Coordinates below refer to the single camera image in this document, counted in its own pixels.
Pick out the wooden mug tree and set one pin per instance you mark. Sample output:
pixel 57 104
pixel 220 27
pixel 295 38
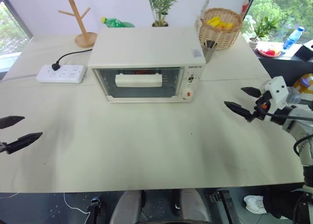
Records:
pixel 82 26

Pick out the red and white figure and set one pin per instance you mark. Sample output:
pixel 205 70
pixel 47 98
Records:
pixel 245 6

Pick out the blue water bottle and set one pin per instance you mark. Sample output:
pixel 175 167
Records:
pixel 292 39

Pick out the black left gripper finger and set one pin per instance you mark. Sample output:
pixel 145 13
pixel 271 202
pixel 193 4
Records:
pixel 11 121
pixel 23 141

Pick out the steel cup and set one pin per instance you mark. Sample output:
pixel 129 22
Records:
pixel 209 53

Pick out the red plate with fruit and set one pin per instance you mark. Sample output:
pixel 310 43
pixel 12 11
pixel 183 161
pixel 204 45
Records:
pixel 269 52

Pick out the white toaster oven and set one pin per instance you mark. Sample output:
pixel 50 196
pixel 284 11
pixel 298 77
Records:
pixel 146 45

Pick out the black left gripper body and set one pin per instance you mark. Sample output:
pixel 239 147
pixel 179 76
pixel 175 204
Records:
pixel 2 147

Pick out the green plastic bottle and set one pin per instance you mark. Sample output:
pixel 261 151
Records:
pixel 115 22

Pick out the white power strip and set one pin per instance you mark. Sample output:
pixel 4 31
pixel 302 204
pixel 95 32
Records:
pixel 61 74

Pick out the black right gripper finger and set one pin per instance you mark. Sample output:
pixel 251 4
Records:
pixel 252 91
pixel 238 108

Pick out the yellow round object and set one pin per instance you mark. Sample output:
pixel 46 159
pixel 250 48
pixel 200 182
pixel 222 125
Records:
pixel 305 83

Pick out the potted palm plant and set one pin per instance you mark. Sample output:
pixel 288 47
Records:
pixel 161 6

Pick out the black box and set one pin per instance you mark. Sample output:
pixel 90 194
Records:
pixel 304 53

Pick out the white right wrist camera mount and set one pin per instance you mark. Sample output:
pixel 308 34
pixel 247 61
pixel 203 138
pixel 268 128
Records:
pixel 277 92

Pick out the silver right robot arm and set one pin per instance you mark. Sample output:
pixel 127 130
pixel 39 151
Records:
pixel 297 128

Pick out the small potted green plant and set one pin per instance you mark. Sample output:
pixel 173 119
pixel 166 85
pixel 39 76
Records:
pixel 259 29

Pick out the grey rounded robot leg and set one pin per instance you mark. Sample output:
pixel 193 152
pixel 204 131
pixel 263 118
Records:
pixel 127 209
pixel 194 207

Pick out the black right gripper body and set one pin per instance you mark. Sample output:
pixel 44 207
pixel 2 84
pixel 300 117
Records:
pixel 262 106

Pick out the black table leg bracket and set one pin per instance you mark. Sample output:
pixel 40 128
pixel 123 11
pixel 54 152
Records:
pixel 223 204
pixel 94 209

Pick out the yellow bananas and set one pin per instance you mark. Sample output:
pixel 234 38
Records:
pixel 215 21

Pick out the white object on floor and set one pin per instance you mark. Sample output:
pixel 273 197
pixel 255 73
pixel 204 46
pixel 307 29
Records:
pixel 254 204

